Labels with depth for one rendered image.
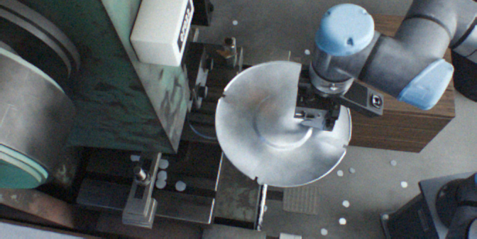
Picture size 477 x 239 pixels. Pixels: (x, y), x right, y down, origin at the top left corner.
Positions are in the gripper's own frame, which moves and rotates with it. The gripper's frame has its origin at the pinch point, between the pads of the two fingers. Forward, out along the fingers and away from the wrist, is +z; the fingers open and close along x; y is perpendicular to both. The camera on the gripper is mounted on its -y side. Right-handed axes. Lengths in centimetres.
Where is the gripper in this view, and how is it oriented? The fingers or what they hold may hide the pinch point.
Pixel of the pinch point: (326, 124)
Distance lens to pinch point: 94.7
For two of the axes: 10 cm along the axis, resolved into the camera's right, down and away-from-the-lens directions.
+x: -1.6, 8.9, -4.2
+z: 0.4, 4.3, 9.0
